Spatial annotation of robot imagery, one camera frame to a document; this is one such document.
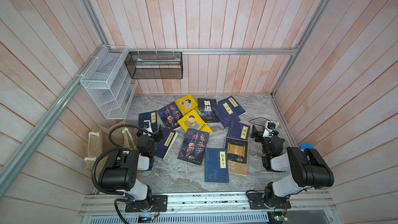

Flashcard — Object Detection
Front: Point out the yellow cartoon book front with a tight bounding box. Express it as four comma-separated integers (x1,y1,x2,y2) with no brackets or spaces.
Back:
178,110,212,134

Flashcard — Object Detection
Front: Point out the black wire mesh basket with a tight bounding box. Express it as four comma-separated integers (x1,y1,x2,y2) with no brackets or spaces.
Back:
124,51,183,79

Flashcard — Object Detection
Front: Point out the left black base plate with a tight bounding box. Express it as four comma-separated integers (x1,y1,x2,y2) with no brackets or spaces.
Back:
125,195,168,213

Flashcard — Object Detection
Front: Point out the clear jar blue lid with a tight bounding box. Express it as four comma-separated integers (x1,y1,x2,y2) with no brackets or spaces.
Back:
299,143,315,150

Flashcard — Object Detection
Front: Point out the yellow cartoon book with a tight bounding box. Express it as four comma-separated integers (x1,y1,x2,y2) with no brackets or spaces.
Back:
178,110,212,134
175,94,198,116

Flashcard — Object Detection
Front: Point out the burlap canvas tote bag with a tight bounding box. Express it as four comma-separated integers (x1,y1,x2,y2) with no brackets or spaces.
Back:
85,121,138,172

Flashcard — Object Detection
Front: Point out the navy book yellow label middle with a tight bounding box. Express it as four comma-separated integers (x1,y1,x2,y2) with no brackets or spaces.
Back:
212,102,240,128

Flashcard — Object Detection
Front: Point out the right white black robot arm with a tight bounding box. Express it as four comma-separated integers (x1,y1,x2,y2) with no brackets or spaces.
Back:
251,121,334,208

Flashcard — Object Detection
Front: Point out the navy book yijing label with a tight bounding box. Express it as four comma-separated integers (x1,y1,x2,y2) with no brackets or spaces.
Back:
227,120,250,141

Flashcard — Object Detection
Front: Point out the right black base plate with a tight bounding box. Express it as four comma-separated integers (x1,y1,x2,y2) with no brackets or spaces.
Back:
246,191,291,209

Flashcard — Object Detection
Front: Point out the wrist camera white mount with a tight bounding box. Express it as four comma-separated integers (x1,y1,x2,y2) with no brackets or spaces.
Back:
142,120,153,135
263,120,279,138

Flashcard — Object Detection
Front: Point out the white wire mesh shelf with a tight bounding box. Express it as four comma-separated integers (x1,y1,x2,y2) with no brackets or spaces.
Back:
80,45,137,120

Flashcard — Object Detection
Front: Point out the dark old man book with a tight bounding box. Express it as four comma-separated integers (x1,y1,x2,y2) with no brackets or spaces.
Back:
157,102,183,130
177,128,210,166

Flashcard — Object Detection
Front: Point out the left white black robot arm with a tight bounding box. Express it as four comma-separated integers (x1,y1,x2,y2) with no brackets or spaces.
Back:
91,124,164,205

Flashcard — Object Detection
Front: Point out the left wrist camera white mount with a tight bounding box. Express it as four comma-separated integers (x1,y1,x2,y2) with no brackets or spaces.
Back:
142,120,153,135

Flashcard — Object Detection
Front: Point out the blue hanfeizi book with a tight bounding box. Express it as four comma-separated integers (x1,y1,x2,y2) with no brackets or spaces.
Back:
204,148,229,183

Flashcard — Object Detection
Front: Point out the brown gold cover book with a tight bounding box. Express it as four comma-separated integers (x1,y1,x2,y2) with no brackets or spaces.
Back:
224,138,248,176

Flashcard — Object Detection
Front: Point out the aluminium mounting rail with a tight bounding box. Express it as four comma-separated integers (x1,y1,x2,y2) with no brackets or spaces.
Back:
78,189,337,216

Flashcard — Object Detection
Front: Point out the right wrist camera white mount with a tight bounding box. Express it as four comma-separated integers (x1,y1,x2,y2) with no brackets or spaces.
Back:
263,120,279,138

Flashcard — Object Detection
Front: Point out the dark old man book front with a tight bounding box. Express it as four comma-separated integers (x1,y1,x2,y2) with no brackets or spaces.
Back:
177,128,210,166

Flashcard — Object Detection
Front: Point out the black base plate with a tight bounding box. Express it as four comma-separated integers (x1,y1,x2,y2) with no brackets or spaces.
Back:
125,195,168,213
246,191,291,209

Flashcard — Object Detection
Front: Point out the dark old man book rear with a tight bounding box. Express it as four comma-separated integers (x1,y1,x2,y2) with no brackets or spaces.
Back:
157,102,183,130

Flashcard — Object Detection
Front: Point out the black wolf title book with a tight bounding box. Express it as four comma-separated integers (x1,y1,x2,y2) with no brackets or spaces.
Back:
198,98,220,123

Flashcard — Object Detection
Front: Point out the black corrugated cable conduit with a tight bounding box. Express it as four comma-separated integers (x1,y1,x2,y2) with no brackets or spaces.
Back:
91,124,150,224

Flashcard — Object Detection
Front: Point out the yellow cartoon book rear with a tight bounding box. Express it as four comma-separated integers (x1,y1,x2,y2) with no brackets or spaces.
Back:
175,94,198,116

